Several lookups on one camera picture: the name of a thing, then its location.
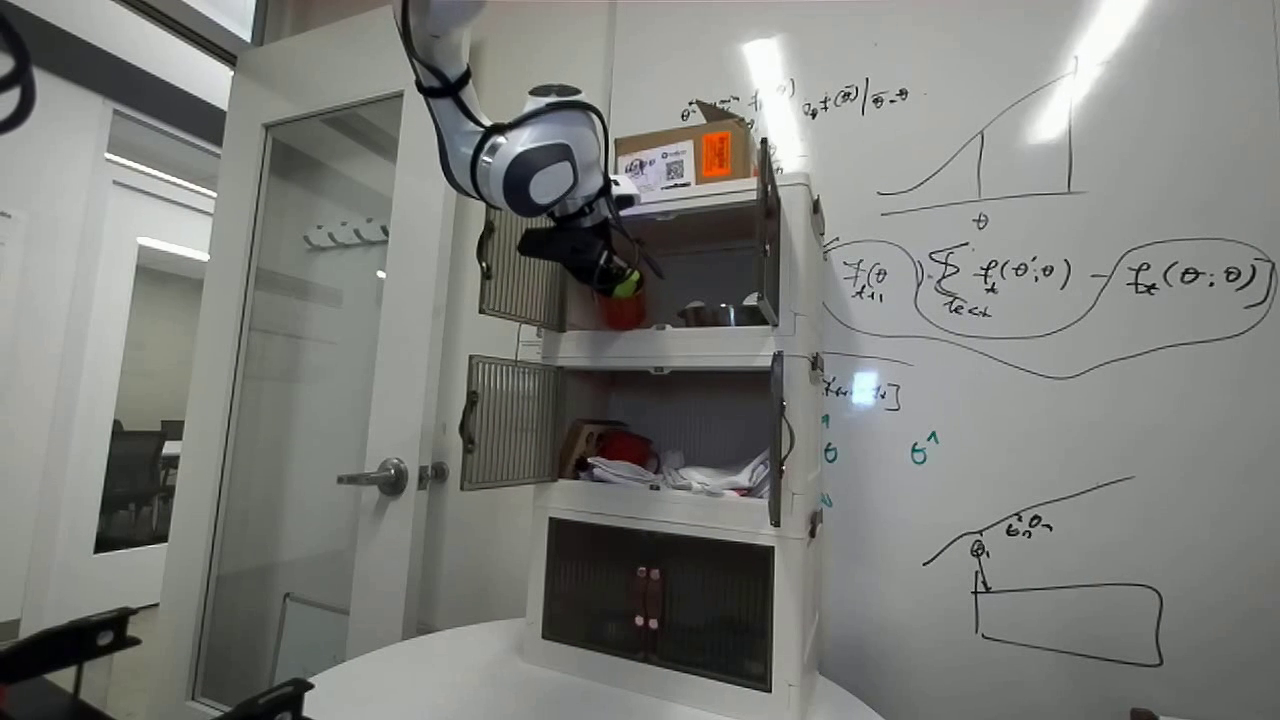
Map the dark glass window panel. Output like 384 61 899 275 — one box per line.
92 244 202 556

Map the short black metal bar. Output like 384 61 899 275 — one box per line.
216 677 319 720

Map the black hanging cable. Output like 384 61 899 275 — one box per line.
0 7 34 137

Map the metal door lever handle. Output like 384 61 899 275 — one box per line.
333 456 413 502

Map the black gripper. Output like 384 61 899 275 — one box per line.
517 214 667 305

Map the white room door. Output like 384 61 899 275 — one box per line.
162 25 463 713

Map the crumpled white cloth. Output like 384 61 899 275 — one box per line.
582 448 775 498

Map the red packet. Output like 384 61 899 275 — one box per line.
557 415 659 481

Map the large wall whiteboard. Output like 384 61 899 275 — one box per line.
603 0 1280 720

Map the white stacked cabinet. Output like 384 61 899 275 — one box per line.
517 166 832 720

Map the long black metal bar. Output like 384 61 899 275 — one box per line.
0 598 160 692

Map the cardboard box with labels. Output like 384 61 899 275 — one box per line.
611 114 764 204

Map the white wall hook rack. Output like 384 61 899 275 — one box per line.
299 214 396 255

